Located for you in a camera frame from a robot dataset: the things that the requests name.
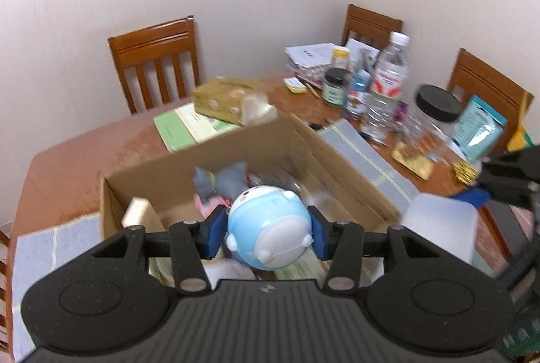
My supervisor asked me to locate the gold foil blister pack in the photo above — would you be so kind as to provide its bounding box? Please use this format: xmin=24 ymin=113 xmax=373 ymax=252
xmin=391 ymin=141 xmax=435 ymax=180

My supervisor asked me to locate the green tissue pack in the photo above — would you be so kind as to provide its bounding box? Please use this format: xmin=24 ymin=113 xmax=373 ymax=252
xmin=275 ymin=259 xmax=329 ymax=285

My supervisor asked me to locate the blue checked table cloth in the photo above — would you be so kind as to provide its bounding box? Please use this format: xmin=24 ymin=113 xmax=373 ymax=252
xmin=11 ymin=120 xmax=417 ymax=361

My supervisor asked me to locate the yellow sticky note pad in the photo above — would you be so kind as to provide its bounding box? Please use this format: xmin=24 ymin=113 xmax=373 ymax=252
xmin=283 ymin=77 xmax=307 ymax=94

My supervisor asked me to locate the brown cardboard box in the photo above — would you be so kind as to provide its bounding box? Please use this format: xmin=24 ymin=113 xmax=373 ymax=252
xmin=101 ymin=115 xmax=400 ymax=238

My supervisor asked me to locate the pink knitted sock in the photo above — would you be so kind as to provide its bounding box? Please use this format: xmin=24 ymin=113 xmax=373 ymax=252
xmin=194 ymin=194 xmax=233 ymax=219

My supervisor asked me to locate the wooden chair right side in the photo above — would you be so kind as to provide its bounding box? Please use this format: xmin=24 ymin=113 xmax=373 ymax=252
xmin=447 ymin=48 xmax=535 ymax=154

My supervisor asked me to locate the wooden chair left side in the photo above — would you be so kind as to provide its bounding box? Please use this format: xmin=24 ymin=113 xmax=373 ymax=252
xmin=0 ymin=231 xmax=10 ymax=354

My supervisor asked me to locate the clear water bottle red label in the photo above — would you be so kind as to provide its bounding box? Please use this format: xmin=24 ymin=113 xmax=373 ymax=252
xmin=360 ymin=32 xmax=410 ymax=144

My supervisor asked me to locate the white paper stack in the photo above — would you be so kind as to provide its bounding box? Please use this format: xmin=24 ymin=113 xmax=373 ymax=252
xmin=285 ymin=38 xmax=379 ymax=69

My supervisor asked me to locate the translucent bottle green label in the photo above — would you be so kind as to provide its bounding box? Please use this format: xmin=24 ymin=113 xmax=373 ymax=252
xmin=401 ymin=194 xmax=479 ymax=264

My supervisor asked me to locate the wooden chair behind table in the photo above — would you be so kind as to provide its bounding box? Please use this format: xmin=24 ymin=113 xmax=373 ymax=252
xmin=108 ymin=16 xmax=201 ymax=114

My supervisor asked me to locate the light blue round toy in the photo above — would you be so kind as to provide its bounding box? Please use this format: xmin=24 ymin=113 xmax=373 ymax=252
xmin=225 ymin=186 xmax=313 ymax=270

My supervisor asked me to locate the dark jar green label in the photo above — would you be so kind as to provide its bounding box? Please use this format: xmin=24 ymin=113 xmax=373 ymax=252
xmin=321 ymin=68 xmax=348 ymax=108

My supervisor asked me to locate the yellow tissue box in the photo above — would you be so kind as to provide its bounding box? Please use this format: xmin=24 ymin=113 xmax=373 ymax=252
xmin=191 ymin=77 xmax=277 ymax=126

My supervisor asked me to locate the wooden chair far right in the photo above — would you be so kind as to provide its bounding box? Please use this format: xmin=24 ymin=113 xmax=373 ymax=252
xmin=341 ymin=4 xmax=404 ymax=49

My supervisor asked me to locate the cream cardboard box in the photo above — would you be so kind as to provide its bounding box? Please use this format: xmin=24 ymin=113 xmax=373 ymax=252
xmin=122 ymin=198 xmax=166 ymax=233

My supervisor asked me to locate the teal foil pouch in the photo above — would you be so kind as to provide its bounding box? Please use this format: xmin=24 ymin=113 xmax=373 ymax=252
xmin=453 ymin=95 xmax=507 ymax=163

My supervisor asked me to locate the large jar black lid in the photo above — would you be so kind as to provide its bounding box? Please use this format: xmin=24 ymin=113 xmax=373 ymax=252
xmin=402 ymin=84 xmax=461 ymax=161

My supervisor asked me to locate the green white booklet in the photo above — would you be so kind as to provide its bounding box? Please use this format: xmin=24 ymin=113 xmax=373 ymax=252
xmin=154 ymin=103 xmax=240 ymax=153

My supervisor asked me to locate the yellow lid bottle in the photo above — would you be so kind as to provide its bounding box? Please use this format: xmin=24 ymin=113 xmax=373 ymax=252
xmin=330 ymin=46 xmax=351 ymax=70

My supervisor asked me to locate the small blue red bottle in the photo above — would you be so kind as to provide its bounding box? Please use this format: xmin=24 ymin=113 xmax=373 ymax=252
xmin=344 ymin=48 xmax=372 ymax=120

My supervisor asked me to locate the white blue sock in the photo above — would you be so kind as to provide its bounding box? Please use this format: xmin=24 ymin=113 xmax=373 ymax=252
xmin=203 ymin=258 xmax=256 ymax=290

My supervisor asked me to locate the gold ornament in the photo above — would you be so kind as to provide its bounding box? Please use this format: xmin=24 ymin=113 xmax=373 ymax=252
xmin=452 ymin=161 xmax=481 ymax=186

